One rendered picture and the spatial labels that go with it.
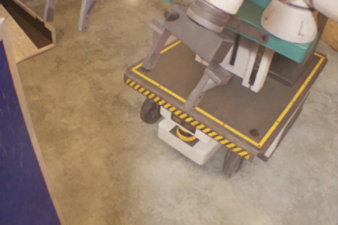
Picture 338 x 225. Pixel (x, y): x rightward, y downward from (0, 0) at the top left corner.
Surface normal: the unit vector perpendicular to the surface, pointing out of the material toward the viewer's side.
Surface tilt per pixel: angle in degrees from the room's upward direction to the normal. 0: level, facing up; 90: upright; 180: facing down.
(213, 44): 66
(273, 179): 0
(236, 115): 0
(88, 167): 0
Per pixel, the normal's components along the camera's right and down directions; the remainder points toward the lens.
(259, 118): 0.07, -0.76
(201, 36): -0.64, 0.07
